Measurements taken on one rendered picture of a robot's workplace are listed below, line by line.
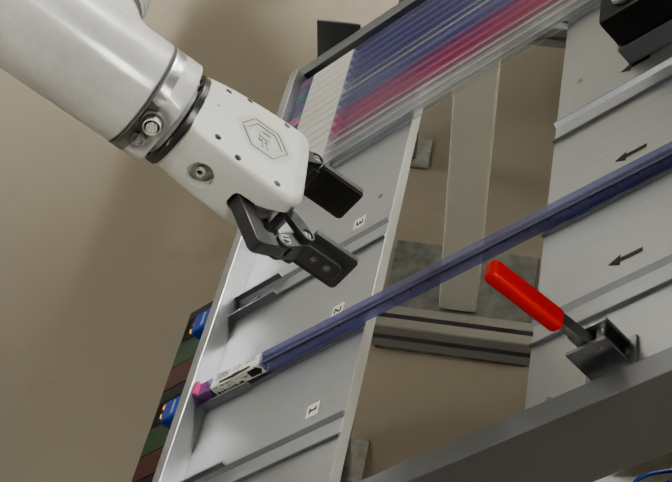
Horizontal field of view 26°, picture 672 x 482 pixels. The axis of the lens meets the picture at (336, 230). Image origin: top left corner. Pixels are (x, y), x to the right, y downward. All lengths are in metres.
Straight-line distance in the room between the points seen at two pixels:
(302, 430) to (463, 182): 1.07
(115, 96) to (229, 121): 0.09
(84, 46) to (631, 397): 0.43
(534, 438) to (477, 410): 1.30
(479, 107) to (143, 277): 0.68
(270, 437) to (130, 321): 1.21
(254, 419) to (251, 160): 0.26
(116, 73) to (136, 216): 1.53
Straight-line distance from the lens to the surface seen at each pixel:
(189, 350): 1.42
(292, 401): 1.18
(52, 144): 2.72
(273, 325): 1.29
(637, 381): 0.89
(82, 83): 1.02
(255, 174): 1.04
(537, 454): 0.94
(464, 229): 2.23
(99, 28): 1.03
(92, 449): 2.20
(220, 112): 1.06
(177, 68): 1.04
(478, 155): 2.13
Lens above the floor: 1.70
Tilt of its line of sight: 43 degrees down
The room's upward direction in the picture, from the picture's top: straight up
